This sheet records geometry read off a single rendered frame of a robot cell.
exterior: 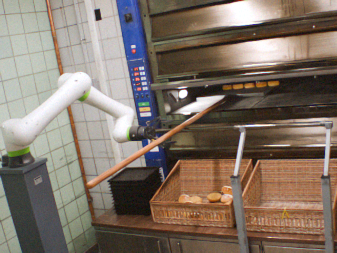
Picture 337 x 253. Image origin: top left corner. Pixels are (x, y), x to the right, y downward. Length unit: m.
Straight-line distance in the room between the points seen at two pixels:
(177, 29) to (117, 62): 0.56
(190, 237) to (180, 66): 1.13
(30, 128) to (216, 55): 1.30
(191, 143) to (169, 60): 0.59
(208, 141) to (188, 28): 0.77
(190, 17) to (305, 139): 1.07
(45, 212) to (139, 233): 0.71
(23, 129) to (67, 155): 1.42
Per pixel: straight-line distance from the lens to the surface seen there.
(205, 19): 2.86
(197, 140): 3.03
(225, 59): 2.83
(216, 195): 2.97
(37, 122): 2.23
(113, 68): 3.26
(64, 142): 3.56
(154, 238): 2.83
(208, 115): 2.95
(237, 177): 2.32
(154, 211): 2.83
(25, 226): 2.50
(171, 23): 2.97
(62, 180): 3.55
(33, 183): 2.40
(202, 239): 2.66
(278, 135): 2.82
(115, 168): 1.97
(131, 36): 3.10
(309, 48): 2.67
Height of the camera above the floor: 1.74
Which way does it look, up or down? 12 degrees down
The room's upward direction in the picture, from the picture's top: 10 degrees counter-clockwise
